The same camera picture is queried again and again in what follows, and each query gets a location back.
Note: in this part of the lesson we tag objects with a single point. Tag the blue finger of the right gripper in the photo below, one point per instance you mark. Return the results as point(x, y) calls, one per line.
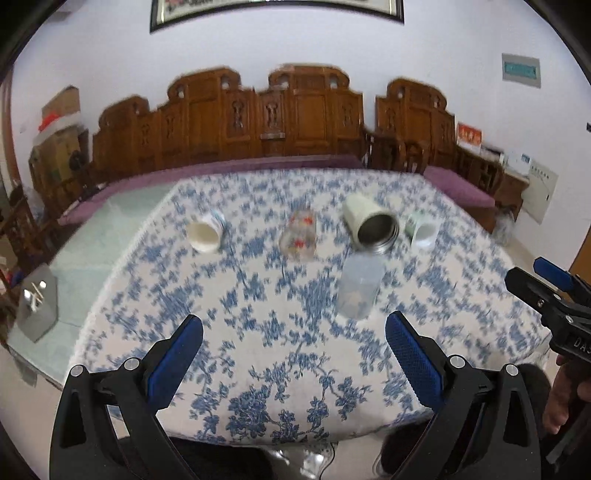
point(556, 272)
point(534, 292)

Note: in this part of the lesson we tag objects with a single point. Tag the red sign card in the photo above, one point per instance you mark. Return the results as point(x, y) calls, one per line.
point(469, 136)

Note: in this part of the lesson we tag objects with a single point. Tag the white electrical panel door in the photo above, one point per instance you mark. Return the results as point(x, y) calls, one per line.
point(538, 195)

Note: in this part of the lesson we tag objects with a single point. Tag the glass cup with red flowers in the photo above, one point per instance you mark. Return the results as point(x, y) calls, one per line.
point(298, 241)

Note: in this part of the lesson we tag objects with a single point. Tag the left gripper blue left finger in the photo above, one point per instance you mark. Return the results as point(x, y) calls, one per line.
point(142, 391)

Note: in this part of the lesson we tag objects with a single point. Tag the blue floral tablecloth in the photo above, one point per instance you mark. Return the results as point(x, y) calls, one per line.
point(278, 364)

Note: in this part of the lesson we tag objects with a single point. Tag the grey metal box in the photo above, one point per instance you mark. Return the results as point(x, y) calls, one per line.
point(37, 309)

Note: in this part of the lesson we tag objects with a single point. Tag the grey wall panel box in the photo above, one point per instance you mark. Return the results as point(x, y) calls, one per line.
point(521, 69)

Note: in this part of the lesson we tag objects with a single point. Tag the purple armchair cushion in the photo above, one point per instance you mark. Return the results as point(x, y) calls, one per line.
point(460, 190)

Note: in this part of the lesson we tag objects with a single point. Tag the carved wooden sofa bench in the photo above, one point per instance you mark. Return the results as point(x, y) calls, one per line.
point(209, 116)

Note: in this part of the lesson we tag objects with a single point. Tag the purple bench cushion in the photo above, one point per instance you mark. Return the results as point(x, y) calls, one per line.
point(80, 211)

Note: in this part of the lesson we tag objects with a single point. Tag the white green plastic cup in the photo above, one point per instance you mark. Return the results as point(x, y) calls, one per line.
point(422, 230)

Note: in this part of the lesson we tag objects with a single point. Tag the carved wooden armchair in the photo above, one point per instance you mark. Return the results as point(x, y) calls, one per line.
point(414, 130)

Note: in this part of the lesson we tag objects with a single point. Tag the clear frosted plastic cup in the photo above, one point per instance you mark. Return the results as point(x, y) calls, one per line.
point(360, 283)

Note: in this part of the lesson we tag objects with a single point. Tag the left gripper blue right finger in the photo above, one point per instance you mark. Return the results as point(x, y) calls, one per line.
point(448, 386)

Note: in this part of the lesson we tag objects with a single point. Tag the person's right hand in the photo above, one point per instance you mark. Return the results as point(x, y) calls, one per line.
point(564, 390)

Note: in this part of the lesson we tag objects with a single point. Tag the stacked cardboard boxes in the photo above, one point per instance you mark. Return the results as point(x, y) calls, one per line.
point(60, 149)

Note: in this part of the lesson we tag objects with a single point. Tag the white paper cup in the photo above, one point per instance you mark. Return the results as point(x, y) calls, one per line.
point(205, 235)

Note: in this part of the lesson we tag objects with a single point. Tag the wooden side cabinet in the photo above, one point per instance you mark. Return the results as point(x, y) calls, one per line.
point(503, 184)

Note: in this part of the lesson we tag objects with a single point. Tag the cream steel-lined tumbler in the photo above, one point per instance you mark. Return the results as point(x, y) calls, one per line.
point(373, 228)

